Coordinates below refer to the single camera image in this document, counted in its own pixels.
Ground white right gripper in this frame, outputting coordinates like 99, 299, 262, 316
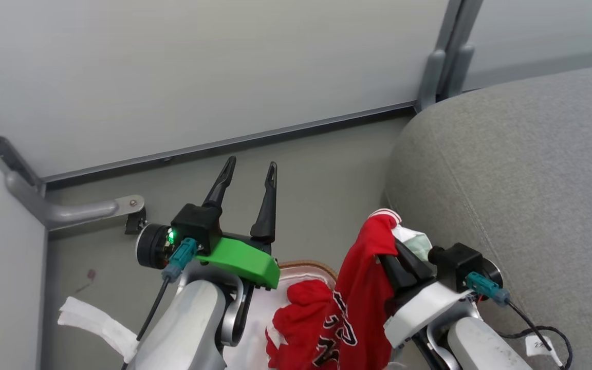
378, 238, 475, 349

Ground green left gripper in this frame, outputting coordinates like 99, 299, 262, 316
196, 156, 281, 290

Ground red basketball jersey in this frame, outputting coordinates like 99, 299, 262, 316
265, 208, 404, 370

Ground white basket with brown rim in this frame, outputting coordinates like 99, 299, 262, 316
223, 260, 339, 370

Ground pale green white garment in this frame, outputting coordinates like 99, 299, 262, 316
391, 225, 434, 264

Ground grey fabric sofa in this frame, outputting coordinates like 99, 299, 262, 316
383, 62, 592, 370

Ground white cloth strip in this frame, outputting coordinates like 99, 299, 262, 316
58, 297, 139, 364

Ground black cable with teal plug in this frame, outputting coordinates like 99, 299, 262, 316
120, 237, 200, 370

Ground black cable with white tag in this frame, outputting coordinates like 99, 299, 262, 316
465, 272, 575, 370

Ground grey metal pipe bracket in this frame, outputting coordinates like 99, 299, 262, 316
5, 171, 146, 230

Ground grey metal partition post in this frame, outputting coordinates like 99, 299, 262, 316
414, 0, 485, 113

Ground dark grey corner frame post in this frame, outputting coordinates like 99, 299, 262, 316
0, 98, 46, 197

